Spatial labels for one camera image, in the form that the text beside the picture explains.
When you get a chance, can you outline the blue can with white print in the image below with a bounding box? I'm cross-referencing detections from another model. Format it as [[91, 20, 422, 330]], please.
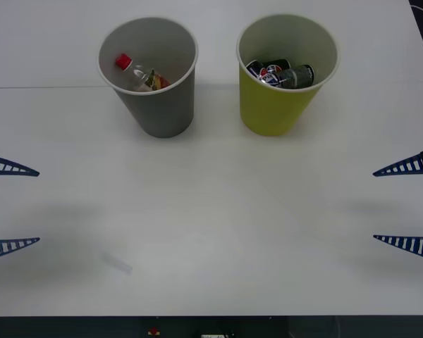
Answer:
[[257, 69, 281, 88]]

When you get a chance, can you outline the dark grey-green can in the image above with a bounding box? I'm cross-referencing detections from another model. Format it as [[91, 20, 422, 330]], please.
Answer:
[[277, 63, 317, 89]]

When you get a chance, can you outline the grey plastic bin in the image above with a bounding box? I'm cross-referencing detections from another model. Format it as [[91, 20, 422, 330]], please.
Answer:
[[97, 16, 200, 139]]

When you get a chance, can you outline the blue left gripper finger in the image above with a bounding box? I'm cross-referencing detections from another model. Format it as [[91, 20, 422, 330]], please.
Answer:
[[0, 237, 41, 262], [0, 151, 41, 177]]

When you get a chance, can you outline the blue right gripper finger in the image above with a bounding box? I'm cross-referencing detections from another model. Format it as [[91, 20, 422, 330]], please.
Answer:
[[372, 234, 423, 263], [372, 145, 423, 177]]

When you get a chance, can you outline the clear bottle with red cap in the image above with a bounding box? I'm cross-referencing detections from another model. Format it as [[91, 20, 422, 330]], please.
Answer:
[[114, 53, 172, 94]]

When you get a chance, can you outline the black can with round emblem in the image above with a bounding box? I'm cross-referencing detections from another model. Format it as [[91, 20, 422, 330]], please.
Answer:
[[246, 58, 292, 77]]

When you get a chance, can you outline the yellow-green plastic bin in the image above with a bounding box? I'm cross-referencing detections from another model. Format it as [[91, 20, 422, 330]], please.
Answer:
[[235, 13, 340, 137]]

